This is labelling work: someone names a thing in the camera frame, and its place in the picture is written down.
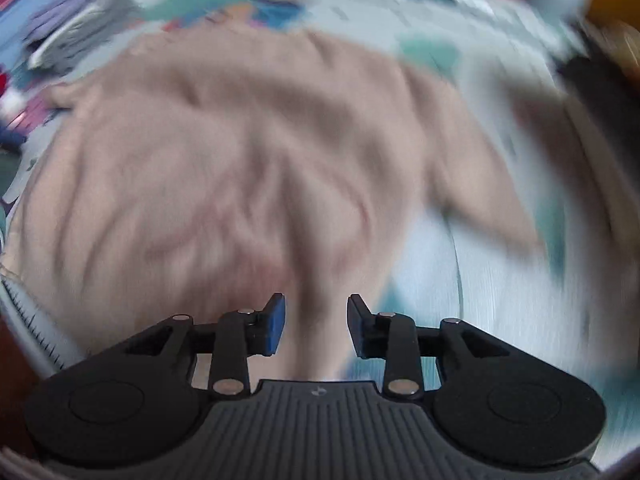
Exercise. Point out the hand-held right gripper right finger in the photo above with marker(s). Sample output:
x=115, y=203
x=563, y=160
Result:
x=357, y=325

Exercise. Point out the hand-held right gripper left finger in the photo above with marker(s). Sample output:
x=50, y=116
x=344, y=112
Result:
x=276, y=322

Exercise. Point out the beige knit sweater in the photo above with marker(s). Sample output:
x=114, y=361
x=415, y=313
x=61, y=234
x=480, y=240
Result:
x=225, y=160

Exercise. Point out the printed play mat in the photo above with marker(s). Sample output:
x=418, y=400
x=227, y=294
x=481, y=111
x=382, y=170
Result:
x=500, y=50

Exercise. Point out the grey folded garment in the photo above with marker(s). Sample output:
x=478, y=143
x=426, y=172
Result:
x=100, y=30

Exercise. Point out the purple folded garment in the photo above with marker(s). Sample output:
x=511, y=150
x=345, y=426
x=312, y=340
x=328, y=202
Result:
x=65, y=7

